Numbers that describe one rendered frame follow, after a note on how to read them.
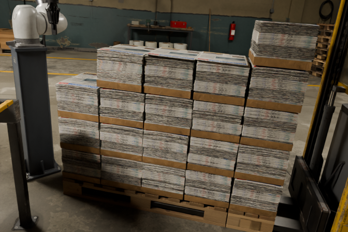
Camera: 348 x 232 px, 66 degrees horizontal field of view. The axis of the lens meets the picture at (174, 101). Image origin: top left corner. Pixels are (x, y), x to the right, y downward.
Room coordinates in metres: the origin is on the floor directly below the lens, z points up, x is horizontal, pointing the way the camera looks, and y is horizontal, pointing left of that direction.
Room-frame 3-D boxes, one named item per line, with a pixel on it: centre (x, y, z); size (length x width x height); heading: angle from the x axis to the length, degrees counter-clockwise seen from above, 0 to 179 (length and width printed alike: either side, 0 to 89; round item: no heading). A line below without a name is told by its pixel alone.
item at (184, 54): (1.67, 0.01, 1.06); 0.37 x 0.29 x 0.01; 169
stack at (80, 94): (1.70, 0.14, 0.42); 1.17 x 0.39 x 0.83; 80
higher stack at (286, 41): (1.58, -0.57, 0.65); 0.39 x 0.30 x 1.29; 170
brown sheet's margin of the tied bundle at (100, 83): (1.62, 0.32, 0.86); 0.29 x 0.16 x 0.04; 79
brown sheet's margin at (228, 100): (1.63, -0.28, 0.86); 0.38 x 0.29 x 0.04; 170
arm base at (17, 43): (1.90, 1.07, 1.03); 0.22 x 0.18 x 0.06; 131
